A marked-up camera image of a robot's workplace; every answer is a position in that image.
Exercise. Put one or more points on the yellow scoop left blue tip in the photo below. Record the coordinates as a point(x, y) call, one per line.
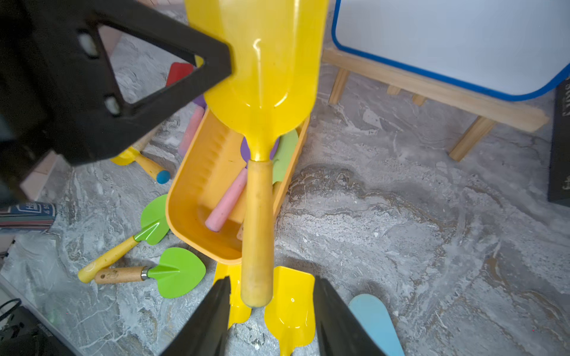
point(153, 169)

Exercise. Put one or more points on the purple shovel pink handle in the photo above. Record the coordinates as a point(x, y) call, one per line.
point(225, 206)
point(193, 125)

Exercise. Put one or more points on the red shovel wooden handle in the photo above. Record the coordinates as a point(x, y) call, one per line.
point(178, 71)

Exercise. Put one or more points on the yellow storage box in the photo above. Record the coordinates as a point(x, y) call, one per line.
point(210, 166)

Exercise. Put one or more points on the yellow scoop wooden handle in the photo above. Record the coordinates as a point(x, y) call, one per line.
point(239, 312)

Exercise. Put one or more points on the whiteboard blue frame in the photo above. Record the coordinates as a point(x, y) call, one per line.
point(510, 50)

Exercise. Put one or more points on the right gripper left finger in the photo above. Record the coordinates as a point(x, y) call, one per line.
point(206, 331)

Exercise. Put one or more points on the wooden easel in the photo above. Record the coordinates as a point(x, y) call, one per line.
point(489, 110)

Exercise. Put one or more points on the green shovel yellow handle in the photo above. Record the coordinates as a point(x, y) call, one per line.
point(154, 227)

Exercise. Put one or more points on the blue-lid tube container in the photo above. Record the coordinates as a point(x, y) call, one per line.
point(32, 217)

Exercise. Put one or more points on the yellow scoop blue-tipped handle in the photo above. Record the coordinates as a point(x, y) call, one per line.
point(290, 316)

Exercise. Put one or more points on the light blue shovel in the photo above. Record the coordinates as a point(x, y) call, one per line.
point(375, 319)

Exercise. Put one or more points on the black and white book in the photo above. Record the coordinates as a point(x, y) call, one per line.
point(558, 192)

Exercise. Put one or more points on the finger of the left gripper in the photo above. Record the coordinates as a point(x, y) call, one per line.
point(131, 48)

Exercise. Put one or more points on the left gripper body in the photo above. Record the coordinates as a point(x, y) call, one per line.
point(44, 78)

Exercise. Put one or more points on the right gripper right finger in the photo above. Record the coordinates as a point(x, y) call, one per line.
point(338, 331)

